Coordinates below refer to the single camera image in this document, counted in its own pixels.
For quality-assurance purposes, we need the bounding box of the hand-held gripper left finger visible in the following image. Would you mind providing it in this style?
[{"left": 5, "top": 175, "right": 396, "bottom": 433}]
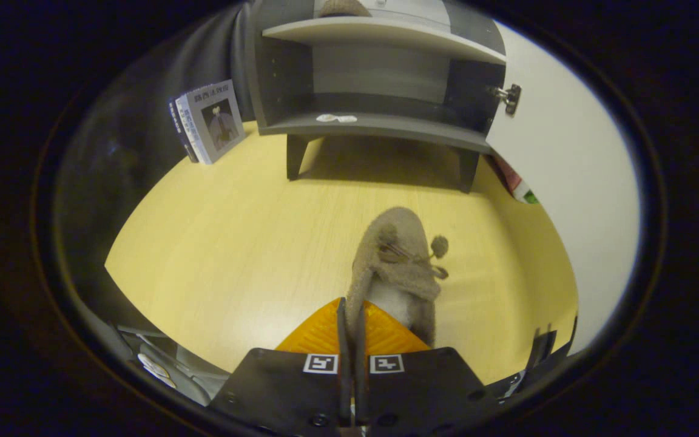
[{"left": 207, "top": 297, "right": 350, "bottom": 437}]

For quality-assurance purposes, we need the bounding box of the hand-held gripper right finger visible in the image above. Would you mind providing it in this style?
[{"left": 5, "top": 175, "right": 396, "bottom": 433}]
[{"left": 353, "top": 300, "right": 490, "bottom": 435}]

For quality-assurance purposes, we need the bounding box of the brown fuzzy shoe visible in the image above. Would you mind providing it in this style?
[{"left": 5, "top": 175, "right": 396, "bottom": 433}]
[
  {"left": 319, "top": 0, "right": 373, "bottom": 18},
  {"left": 345, "top": 206, "right": 450, "bottom": 350}
]

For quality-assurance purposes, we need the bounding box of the white shoe cabinet door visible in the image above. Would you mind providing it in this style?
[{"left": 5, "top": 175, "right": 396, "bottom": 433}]
[{"left": 486, "top": 21, "right": 641, "bottom": 356}]

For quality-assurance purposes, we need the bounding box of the metal door hinge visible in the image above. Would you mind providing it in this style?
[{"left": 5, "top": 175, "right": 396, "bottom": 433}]
[{"left": 488, "top": 84, "right": 522, "bottom": 116}]

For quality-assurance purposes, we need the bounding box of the red green packet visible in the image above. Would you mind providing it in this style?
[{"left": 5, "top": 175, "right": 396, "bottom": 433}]
[{"left": 494, "top": 155, "right": 539, "bottom": 205}]

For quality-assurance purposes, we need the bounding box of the white grey book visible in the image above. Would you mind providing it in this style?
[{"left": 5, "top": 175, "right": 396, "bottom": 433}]
[{"left": 175, "top": 80, "right": 246, "bottom": 165}]

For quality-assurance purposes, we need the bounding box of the dark blue book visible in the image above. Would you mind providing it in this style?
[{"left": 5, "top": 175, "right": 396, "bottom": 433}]
[{"left": 167, "top": 97, "right": 200, "bottom": 163}]

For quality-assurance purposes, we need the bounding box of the black backdrop cloth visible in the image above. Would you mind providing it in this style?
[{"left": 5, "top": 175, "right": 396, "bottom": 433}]
[{"left": 58, "top": 3, "right": 254, "bottom": 304}]

